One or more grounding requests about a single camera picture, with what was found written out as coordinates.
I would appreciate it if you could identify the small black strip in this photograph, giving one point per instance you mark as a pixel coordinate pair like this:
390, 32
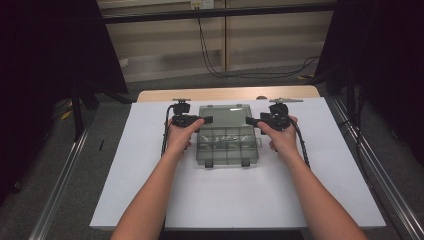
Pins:
101, 145

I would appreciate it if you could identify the wooden table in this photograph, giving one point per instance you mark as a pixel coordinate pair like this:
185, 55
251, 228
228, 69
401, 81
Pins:
216, 94

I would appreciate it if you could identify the black curtain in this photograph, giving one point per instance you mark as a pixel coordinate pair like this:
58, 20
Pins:
43, 66
390, 66

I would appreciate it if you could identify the yellow object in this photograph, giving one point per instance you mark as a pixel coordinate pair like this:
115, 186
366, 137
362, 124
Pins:
66, 115

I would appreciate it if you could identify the black horizontal bar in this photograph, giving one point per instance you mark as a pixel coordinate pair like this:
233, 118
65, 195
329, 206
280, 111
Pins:
216, 13

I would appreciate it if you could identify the small dark round object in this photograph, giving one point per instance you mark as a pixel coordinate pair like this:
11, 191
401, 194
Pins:
261, 97

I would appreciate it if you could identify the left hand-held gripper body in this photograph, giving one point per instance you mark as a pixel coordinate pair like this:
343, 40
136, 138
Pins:
181, 120

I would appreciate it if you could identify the white board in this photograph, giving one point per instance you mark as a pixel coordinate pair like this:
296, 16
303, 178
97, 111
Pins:
233, 193

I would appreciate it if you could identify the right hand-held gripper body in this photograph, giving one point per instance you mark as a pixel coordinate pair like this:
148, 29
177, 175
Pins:
278, 120

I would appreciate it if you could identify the grey transparent compartment box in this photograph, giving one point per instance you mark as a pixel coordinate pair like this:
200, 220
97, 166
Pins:
230, 155

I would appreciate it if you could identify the black stand post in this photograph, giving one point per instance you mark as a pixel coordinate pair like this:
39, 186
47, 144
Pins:
77, 113

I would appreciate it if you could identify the person's right hand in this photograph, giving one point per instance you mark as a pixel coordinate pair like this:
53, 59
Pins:
283, 140

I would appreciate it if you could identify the white wall socket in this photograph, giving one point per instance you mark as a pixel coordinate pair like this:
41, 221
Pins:
202, 4

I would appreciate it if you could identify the person's left hand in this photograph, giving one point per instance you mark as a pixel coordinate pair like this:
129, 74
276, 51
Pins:
178, 138

